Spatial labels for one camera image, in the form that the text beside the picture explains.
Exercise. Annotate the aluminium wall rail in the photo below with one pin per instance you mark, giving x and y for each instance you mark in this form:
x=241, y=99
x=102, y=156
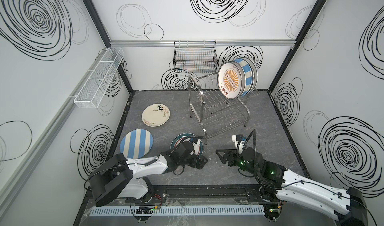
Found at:
x=203, y=43

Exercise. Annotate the cream plate with black drawing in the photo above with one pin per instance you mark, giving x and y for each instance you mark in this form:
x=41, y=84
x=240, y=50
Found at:
x=156, y=115

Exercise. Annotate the blue striped plate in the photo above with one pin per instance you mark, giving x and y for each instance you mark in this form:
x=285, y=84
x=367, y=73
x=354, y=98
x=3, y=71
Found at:
x=136, y=144
x=249, y=72

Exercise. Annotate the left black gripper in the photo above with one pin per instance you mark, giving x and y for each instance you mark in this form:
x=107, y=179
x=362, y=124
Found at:
x=198, y=160

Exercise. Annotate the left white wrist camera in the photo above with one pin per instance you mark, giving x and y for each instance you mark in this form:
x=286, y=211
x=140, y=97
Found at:
x=198, y=148

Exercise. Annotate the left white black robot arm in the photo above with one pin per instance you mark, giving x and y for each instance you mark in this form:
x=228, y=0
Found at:
x=122, y=177

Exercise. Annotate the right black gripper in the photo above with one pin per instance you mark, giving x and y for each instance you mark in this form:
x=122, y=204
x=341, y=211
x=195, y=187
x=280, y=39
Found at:
x=229, y=155

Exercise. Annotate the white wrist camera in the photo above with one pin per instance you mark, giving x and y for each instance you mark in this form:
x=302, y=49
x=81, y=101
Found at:
x=239, y=140
x=198, y=148

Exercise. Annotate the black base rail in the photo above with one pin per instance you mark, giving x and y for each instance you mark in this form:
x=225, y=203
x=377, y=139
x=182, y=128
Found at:
x=204, y=191

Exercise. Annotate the black wire wall basket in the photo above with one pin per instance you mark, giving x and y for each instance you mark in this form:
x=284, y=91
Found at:
x=195, y=59

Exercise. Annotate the orange sunburst plate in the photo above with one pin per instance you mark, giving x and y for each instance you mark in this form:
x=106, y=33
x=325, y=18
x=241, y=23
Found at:
x=231, y=80

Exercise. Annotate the stainless steel dish rack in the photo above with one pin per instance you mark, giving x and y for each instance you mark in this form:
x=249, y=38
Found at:
x=215, y=113

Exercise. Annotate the green red rimmed white plate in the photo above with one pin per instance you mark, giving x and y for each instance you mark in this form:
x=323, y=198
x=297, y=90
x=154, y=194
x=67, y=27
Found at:
x=190, y=138

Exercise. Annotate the white slotted cable duct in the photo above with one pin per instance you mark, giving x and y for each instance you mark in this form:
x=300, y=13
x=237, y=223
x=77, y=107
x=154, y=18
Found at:
x=213, y=210

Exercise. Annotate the white mesh wall shelf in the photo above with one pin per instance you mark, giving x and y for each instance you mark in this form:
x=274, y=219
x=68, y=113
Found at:
x=95, y=87

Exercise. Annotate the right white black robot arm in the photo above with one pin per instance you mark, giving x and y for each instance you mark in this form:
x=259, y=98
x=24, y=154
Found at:
x=348, y=207

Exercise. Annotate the white plate green cloud outline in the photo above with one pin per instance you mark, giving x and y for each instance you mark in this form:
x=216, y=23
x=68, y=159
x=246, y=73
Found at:
x=255, y=77

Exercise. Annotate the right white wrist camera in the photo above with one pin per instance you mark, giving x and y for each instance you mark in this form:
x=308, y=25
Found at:
x=239, y=140

